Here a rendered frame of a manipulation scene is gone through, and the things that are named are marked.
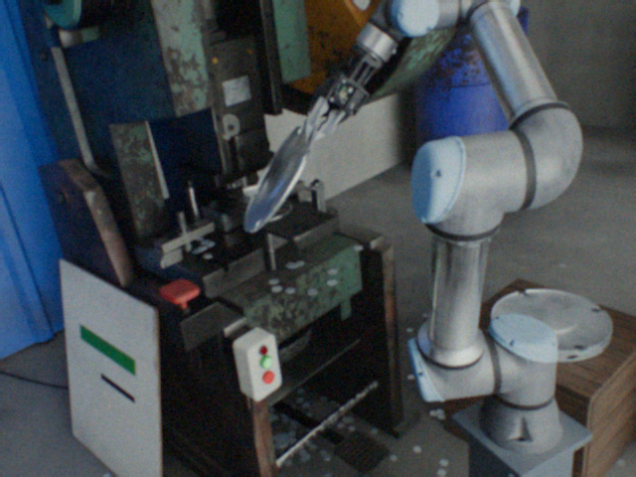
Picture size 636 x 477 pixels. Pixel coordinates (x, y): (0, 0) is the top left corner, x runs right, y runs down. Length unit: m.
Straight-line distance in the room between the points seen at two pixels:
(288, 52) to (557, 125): 0.73
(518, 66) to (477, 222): 0.27
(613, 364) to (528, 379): 0.53
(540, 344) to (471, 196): 0.39
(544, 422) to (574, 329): 0.53
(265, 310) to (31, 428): 1.13
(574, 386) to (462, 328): 0.59
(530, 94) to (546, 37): 3.69
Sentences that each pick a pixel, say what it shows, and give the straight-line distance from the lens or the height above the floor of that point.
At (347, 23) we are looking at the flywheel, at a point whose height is 1.15.
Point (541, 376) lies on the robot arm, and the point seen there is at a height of 0.61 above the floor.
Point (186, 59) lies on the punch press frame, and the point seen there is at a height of 1.16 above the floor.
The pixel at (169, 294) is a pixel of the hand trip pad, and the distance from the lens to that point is 1.26.
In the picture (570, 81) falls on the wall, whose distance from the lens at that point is 4.67.
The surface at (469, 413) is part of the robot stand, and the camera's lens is 1.37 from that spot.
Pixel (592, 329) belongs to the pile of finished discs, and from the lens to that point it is 1.78.
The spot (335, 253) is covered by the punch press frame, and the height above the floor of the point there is 0.64.
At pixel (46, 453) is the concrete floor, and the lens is 2.22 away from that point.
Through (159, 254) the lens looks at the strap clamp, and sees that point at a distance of 1.49.
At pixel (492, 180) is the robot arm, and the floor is 1.04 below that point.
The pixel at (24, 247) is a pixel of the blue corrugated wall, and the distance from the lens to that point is 2.61.
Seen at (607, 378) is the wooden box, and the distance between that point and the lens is 1.67.
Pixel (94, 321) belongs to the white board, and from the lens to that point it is 1.87.
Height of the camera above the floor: 1.36
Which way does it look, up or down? 26 degrees down
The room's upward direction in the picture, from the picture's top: 7 degrees counter-clockwise
